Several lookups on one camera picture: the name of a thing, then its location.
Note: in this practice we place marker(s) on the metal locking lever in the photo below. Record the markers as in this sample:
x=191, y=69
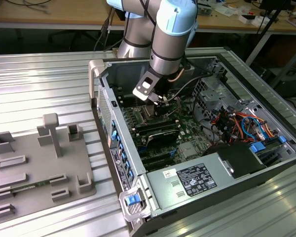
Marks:
x=137, y=105

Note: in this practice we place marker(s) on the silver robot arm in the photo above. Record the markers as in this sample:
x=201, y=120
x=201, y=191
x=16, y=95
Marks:
x=167, y=44

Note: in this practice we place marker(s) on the black RAM slot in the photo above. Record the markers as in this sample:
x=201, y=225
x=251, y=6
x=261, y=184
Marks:
x=128, y=105
x=125, y=99
x=127, y=102
x=155, y=123
x=158, y=129
x=156, y=126
x=124, y=96

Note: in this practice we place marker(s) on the CPU socket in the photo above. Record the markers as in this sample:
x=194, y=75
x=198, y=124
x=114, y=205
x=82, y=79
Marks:
x=141, y=115

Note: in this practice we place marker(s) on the black expansion slot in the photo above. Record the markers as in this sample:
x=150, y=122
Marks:
x=155, y=156
x=160, y=164

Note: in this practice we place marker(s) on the black plastic drive cover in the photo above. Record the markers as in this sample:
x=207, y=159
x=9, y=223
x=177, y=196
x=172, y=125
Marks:
x=239, y=155

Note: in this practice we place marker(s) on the metal drive cage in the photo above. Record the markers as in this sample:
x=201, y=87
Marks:
x=212, y=95

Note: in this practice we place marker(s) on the graphics card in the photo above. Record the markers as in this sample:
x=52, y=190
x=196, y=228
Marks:
x=162, y=139

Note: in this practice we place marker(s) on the green motherboard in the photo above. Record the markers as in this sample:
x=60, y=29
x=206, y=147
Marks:
x=192, y=133

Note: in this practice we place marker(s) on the silver chipset heatsink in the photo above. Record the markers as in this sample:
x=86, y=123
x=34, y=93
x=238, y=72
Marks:
x=187, y=150

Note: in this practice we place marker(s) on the grey PC case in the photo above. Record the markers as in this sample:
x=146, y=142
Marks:
x=130, y=148

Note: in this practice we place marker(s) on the silver power supply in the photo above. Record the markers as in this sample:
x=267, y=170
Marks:
x=160, y=190

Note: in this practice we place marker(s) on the blue disk carrier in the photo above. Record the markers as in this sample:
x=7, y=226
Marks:
x=257, y=147

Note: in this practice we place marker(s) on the small white box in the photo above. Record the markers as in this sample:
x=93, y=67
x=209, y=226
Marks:
x=259, y=22

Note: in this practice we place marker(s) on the blue case latch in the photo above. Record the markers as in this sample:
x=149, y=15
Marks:
x=132, y=200

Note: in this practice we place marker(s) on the wooden desk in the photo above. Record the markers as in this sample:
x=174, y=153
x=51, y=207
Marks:
x=64, y=12

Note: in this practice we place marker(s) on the grey parts rack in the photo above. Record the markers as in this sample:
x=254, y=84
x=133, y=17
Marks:
x=39, y=160

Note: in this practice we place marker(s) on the green RAM stick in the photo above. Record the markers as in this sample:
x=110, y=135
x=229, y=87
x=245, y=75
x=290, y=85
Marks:
x=27, y=186

